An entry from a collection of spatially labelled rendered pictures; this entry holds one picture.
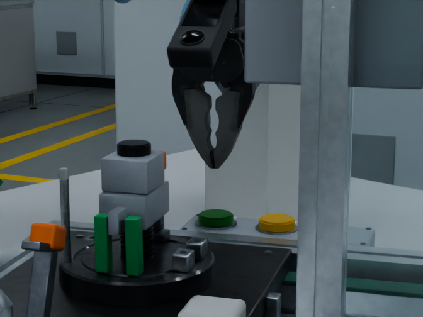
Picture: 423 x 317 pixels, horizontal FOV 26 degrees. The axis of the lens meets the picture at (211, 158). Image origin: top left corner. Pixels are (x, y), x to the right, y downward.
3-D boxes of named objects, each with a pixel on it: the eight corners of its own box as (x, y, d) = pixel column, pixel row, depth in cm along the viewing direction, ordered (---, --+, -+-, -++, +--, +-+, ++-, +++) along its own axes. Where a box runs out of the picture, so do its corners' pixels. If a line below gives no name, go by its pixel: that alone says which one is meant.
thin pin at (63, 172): (64, 259, 82) (61, 166, 80) (73, 260, 82) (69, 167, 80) (60, 262, 81) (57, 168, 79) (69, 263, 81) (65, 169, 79)
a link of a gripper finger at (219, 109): (251, 160, 105) (252, 80, 103) (239, 172, 100) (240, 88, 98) (225, 159, 106) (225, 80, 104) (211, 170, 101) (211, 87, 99)
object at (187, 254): (178, 263, 81) (178, 247, 80) (194, 265, 80) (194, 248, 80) (171, 271, 79) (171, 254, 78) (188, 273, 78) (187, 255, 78)
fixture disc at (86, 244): (95, 247, 92) (94, 228, 91) (231, 260, 88) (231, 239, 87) (32, 297, 78) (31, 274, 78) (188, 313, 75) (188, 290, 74)
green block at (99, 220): (100, 267, 80) (98, 212, 79) (112, 268, 79) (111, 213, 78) (94, 272, 79) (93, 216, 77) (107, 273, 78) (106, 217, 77)
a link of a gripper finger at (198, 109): (225, 159, 106) (225, 80, 104) (211, 170, 101) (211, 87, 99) (199, 157, 107) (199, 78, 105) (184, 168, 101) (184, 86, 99)
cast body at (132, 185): (125, 207, 86) (123, 134, 84) (170, 211, 84) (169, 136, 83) (89, 233, 78) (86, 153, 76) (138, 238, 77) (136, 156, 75)
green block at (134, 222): (130, 270, 79) (129, 214, 78) (143, 272, 79) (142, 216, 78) (125, 275, 78) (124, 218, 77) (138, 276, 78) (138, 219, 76)
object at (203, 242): (192, 251, 84) (192, 236, 84) (208, 253, 84) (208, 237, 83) (186, 258, 82) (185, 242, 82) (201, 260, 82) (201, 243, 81)
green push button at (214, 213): (203, 224, 106) (203, 207, 105) (236, 226, 105) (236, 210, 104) (193, 234, 102) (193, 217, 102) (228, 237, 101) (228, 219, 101)
